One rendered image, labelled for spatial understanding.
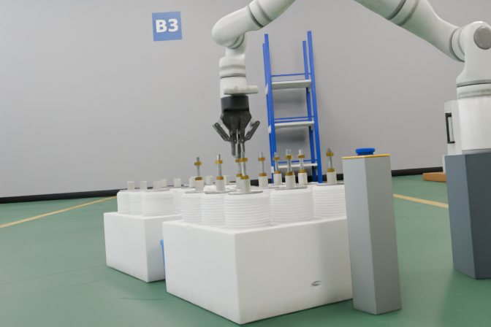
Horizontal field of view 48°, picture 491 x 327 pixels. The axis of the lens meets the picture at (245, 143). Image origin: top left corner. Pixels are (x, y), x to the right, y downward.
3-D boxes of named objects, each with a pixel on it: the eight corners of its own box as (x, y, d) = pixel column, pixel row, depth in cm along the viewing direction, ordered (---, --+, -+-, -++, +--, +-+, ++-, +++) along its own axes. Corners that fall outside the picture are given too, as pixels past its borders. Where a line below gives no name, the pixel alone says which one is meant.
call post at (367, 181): (378, 302, 119) (367, 157, 120) (402, 308, 113) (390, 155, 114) (353, 308, 115) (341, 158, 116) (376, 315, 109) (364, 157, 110)
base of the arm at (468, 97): (491, 152, 146) (485, 87, 147) (508, 151, 137) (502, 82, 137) (456, 155, 146) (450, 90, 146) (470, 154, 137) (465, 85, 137)
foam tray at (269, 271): (291, 268, 162) (287, 206, 163) (387, 290, 128) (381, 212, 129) (166, 292, 143) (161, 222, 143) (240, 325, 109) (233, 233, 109)
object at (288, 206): (308, 274, 119) (302, 189, 119) (268, 272, 123) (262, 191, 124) (324, 265, 127) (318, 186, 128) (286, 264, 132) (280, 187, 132)
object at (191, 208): (191, 260, 146) (187, 192, 146) (227, 260, 144) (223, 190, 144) (180, 268, 136) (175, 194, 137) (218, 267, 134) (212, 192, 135)
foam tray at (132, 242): (208, 249, 209) (204, 202, 210) (264, 262, 176) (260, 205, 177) (106, 266, 189) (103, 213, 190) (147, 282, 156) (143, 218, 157)
